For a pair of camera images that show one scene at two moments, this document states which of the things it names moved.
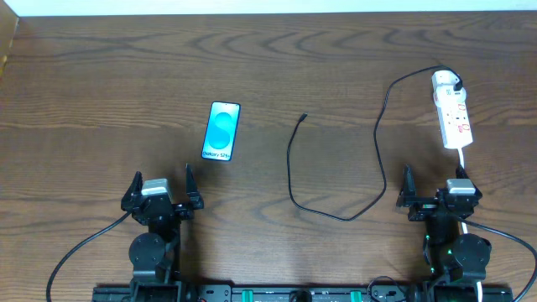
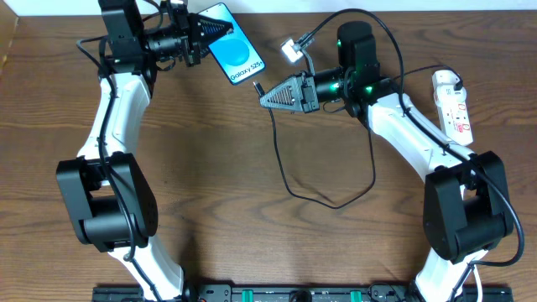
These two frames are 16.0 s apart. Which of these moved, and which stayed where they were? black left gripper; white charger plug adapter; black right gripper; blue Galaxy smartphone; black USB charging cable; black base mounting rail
Moved: blue Galaxy smartphone; black USB charging cable; black right gripper; black left gripper
Stayed: black base mounting rail; white charger plug adapter
